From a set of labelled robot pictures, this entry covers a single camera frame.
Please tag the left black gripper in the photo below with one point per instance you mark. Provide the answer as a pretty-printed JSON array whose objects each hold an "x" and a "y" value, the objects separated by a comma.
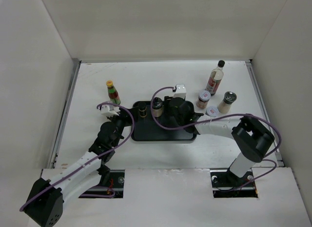
[{"x": 125, "y": 115}]

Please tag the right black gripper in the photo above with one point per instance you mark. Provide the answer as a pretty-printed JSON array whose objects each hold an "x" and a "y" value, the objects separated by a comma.
[{"x": 166, "y": 99}]

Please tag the wide black-capped seasoning jar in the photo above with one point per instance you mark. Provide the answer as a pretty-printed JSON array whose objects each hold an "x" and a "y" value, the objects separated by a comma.
[{"x": 157, "y": 107}]

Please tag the tall clear vinegar bottle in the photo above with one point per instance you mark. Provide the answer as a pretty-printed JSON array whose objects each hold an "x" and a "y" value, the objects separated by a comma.
[{"x": 215, "y": 78}]

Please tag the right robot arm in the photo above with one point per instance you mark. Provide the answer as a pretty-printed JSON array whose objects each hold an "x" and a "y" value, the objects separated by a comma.
[{"x": 251, "y": 136}]

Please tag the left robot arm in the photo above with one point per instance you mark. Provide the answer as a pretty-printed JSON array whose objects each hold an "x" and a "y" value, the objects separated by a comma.
[{"x": 47, "y": 198}]

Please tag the white-lidded spice jar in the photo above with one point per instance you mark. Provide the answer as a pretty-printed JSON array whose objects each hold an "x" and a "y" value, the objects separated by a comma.
[{"x": 203, "y": 98}]

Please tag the white-lidded chili jar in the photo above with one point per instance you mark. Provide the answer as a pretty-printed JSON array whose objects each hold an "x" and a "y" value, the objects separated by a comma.
[{"x": 212, "y": 111}]

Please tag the black plastic tray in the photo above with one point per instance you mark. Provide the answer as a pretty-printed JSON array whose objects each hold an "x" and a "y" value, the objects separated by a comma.
[{"x": 146, "y": 130}]

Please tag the red chili sauce bottle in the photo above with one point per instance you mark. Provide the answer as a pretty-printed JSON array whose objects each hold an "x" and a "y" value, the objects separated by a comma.
[{"x": 113, "y": 93}]

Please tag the small black-capped spice jar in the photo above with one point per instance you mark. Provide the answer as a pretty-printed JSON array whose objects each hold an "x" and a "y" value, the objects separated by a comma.
[{"x": 142, "y": 109}]

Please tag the clear salt grinder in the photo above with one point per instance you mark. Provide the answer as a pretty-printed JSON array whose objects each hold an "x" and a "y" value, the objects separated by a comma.
[{"x": 228, "y": 99}]

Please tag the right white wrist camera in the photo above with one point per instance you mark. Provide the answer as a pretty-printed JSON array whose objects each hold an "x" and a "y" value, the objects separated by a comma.
[{"x": 179, "y": 91}]

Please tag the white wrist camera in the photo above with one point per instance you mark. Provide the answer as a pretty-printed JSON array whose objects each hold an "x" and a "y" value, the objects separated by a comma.
[
  {"x": 179, "y": 91},
  {"x": 107, "y": 109}
]

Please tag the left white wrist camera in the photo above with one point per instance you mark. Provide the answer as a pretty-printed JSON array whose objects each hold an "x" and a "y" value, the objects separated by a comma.
[{"x": 107, "y": 109}]

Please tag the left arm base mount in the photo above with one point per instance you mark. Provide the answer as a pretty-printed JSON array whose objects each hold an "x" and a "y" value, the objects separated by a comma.
[{"x": 111, "y": 186}]

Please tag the aluminium table edge rail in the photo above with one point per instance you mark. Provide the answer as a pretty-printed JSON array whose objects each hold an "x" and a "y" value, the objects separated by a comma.
[{"x": 58, "y": 138}]

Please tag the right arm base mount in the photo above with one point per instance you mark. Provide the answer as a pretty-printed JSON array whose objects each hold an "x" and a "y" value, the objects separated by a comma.
[{"x": 227, "y": 185}]

